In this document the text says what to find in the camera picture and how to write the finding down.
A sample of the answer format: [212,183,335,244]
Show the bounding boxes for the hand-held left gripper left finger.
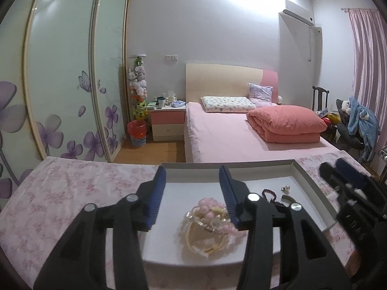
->
[33,166,167,290]

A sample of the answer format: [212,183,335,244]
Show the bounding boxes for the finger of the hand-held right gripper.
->
[335,158,373,194]
[319,162,345,194]

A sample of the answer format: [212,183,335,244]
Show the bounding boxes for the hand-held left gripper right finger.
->
[219,166,353,290]

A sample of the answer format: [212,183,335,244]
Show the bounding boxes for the pink bead bracelet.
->
[198,197,243,234]

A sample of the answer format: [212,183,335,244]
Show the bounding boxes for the grey shallow tray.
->
[137,160,344,267]

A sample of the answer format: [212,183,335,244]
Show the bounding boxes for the dark bead bracelet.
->
[261,189,286,208]

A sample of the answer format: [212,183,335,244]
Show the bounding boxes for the grey chair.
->
[335,99,379,152]

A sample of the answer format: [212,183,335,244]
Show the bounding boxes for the blue fleece robe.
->
[347,96,381,162]

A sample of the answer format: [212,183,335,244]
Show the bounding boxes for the colourful toys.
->
[316,110,340,128]

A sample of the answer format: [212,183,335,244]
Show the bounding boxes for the red trash bin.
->
[127,120,148,148]

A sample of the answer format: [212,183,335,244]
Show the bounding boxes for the folded pink quilt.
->
[246,105,329,144]

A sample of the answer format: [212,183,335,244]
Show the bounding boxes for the pink and cream nightstand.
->
[150,100,187,142]

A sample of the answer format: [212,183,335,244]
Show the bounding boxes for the dark wooden chair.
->
[312,86,338,143]

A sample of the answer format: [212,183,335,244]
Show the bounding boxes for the white patterned pillow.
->
[201,96,256,114]

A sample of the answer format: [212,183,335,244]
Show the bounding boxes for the pink floral bed sheet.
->
[0,153,387,290]

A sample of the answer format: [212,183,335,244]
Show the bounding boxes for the purple floral pillow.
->
[247,83,277,108]

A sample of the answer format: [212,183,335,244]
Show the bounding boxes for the stack of plush toys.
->
[128,54,149,122]

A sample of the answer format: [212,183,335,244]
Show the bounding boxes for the pink curtain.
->
[348,7,387,110]

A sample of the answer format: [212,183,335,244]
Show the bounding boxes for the cream and pink headboard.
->
[185,63,279,104]

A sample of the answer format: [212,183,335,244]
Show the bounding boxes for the flower printed sliding wardrobe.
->
[0,0,131,189]

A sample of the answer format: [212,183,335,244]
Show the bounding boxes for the curtain rod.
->
[341,6,379,13]

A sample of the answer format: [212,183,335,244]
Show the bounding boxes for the white air conditioner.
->
[278,0,315,26]

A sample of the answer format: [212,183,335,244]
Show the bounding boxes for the silver ring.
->
[198,219,220,234]

